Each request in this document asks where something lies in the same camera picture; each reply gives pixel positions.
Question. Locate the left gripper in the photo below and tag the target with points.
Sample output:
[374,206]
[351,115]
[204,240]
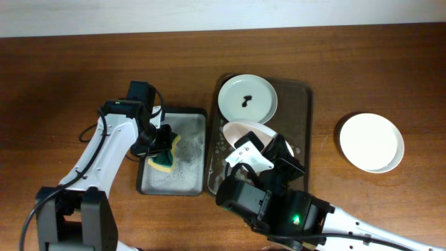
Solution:
[165,130]

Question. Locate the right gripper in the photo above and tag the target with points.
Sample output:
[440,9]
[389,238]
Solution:
[278,153]

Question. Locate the green yellow sponge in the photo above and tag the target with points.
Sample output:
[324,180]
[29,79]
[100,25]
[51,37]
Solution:
[166,161]

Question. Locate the pale green plate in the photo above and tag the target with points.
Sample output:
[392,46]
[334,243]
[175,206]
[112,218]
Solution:
[248,97]

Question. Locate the white plate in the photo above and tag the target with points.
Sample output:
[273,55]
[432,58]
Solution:
[371,143]

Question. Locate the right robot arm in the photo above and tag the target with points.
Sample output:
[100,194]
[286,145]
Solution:
[256,188]

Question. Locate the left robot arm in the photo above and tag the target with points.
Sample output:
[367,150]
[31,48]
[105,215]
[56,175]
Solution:
[76,214]

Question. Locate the small grey metal tray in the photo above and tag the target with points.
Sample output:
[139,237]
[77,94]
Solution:
[186,175]

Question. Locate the large brown tray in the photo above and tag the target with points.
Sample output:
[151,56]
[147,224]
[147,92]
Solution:
[292,119]

